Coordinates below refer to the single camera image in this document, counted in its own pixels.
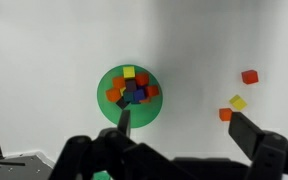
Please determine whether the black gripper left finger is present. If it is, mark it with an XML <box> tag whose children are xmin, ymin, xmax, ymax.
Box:
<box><xmin>48</xmin><ymin>109</ymin><xmax>198</xmax><ymax>180</ymax></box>

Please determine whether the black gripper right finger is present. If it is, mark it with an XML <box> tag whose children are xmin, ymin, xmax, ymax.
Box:
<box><xmin>228</xmin><ymin>111</ymin><xmax>288</xmax><ymax>180</ymax></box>

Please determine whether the red orange block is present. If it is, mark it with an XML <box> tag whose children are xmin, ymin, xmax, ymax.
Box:
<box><xmin>241</xmin><ymin>69</ymin><xmax>259</xmax><ymax>85</ymax></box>

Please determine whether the green bowl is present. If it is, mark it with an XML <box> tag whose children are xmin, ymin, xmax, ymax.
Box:
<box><xmin>96</xmin><ymin>64</ymin><xmax>164</xmax><ymax>129</ymax></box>

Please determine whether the black block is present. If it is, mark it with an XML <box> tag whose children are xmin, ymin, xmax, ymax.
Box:
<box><xmin>115</xmin><ymin>97</ymin><xmax>130</xmax><ymax>110</ymax></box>

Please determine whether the teal block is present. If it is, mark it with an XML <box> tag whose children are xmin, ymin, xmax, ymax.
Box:
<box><xmin>122</xmin><ymin>91</ymin><xmax>135</xmax><ymax>103</ymax></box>

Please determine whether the blue block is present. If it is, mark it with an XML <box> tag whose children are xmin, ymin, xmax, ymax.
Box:
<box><xmin>132</xmin><ymin>88</ymin><xmax>147</xmax><ymax>103</ymax></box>

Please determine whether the purple block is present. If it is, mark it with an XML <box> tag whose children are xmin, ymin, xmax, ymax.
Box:
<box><xmin>125</xmin><ymin>79</ymin><xmax>138</xmax><ymax>93</ymax></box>

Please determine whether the gray metal plate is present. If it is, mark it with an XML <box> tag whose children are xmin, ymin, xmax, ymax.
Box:
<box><xmin>0</xmin><ymin>151</ymin><xmax>56</xmax><ymax>180</ymax></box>

